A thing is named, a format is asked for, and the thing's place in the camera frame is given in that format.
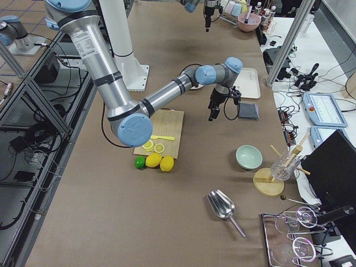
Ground metal scoop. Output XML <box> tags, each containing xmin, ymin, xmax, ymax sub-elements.
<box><xmin>207</xmin><ymin>189</ymin><xmax>247</xmax><ymax>238</ymax></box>

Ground grey folded cloth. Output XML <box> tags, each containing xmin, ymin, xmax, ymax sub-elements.
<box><xmin>238</xmin><ymin>102</ymin><xmax>259</xmax><ymax>120</ymax></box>

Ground wire glass rack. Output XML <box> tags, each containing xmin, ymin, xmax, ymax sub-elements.
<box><xmin>261</xmin><ymin>206</ymin><xmax>333</xmax><ymax>266</ymax></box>

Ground white pillar with base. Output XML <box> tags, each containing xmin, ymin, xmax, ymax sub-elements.
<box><xmin>99</xmin><ymin>0</ymin><xmax>150</xmax><ymax>92</ymax></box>

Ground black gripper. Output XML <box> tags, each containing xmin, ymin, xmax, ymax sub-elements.
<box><xmin>208</xmin><ymin>85</ymin><xmax>241</xmax><ymax>121</ymax></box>
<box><xmin>204</xmin><ymin>4</ymin><xmax>223</xmax><ymax>32</ymax></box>

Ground crystal glass on stand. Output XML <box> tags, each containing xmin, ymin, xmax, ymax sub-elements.
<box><xmin>270</xmin><ymin>151</ymin><xmax>300</xmax><ymax>182</ymax></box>

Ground blue cup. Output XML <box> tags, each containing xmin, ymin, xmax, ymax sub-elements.
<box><xmin>231</xmin><ymin>3</ymin><xmax>241</xmax><ymax>17</ymax></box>

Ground yellow plastic knife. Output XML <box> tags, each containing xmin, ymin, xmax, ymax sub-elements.
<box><xmin>150</xmin><ymin>135</ymin><xmax>175</xmax><ymax>141</ymax></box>

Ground pink bowl with ice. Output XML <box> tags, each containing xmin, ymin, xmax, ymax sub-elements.
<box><xmin>238</xmin><ymin>13</ymin><xmax>261</xmax><ymax>32</ymax></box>

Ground beige rectangular tray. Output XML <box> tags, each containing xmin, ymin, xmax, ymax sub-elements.
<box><xmin>234</xmin><ymin>67</ymin><xmax>261</xmax><ymax>100</ymax></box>

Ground pink cup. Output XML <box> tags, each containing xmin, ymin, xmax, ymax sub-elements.
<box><xmin>225</xmin><ymin>1</ymin><xmax>235</xmax><ymax>14</ymax></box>

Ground bottles in copper wire basket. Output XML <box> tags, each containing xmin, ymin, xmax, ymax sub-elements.
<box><xmin>254</xmin><ymin>1</ymin><xmax>276</xmax><ymax>36</ymax></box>

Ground wooden mug tree stand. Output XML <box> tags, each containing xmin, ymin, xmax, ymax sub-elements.
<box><xmin>253</xmin><ymin>132</ymin><xmax>311</xmax><ymax>197</ymax></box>

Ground mint green bowl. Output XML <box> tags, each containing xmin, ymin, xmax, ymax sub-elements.
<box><xmin>235</xmin><ymin>145</ymin><xmax>263</xmax><ymax>170</ymax></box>

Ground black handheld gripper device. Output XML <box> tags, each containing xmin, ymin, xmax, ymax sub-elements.
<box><xmin>291</xmin><ymin>63</ymin><xmax>319</xmax><ymax>92</ymax></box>

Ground green lime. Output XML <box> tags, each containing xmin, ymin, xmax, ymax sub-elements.
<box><xmin>134</xmin><ymin>155</ymin><xmax>146</xmax><ymax>169</ymax></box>

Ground round beige plate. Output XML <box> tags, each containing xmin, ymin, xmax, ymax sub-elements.
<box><xmin>181</xmin><ymin>68</ymin><xmax>204</xmax><ymax>91</ymax></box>

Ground white cup rack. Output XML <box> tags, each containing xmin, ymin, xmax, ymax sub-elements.
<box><xmin>220</xmin><ymin>12</ymin><xmax>238</xmax><ymax>25</ymax></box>

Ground metal muddler tool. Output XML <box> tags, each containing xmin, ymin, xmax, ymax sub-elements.
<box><xmin>244</xmin><ymin>6</ymin><xmax>252</xmax><ymax>24</ymax></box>

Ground yellow cup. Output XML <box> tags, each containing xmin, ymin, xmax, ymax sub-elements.
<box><xmin>239</xmin><ymin>0</ymin><xmax>248</xmax><ymax>14</ymax></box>

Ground yellow lemon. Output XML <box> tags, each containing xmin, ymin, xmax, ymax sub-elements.
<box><xmin>145</xmin><ymin>153</ymin><xmax>162</xmax><ymax>168</ymax></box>
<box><xmin>160</xmin><ymin>156</ymin><xmax>175</xmax><ymax>172</ymax></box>

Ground black stand device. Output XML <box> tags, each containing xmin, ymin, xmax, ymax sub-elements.
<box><xmin>263</xmin><ymin>46</ymin><xmax>291</xmax><ymax>80</ymax></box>

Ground lemon slice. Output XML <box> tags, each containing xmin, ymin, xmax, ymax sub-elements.
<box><xmin>154</xmin><ymin>144</ymin><xmax>165</xmax><ymax>154</ymax></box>
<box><xmin>142</xmin><ymin>140</ymin><xmax>155</xmax><ymax>151</ymax></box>

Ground aluminium frame post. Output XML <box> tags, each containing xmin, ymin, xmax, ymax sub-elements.
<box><xmin>266</xmin><ymin>0</ymin><xmax>315</xmax><ymax>87</ymax></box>

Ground wooden cutting board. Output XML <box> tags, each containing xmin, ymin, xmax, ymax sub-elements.
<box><xmin>150</xmin><ymin>110</ymin><xmax>184</xmax><ymax>160</ymax></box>

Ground blue teach pendant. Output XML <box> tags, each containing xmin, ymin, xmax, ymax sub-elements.
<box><xmin>302</xmin><ymin>93</ymin><xmax>348</xmax><ymax>128</ymax></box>
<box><xmin>310</xmin><ymin>126</ymin><xmax>337</xmax><ymax>148</ymax></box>

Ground black monitor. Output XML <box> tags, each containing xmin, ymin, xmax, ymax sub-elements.
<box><xmin>300</xmin><ymin>129</ymin><xmax>356</xmax><ymax>223</ymax></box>

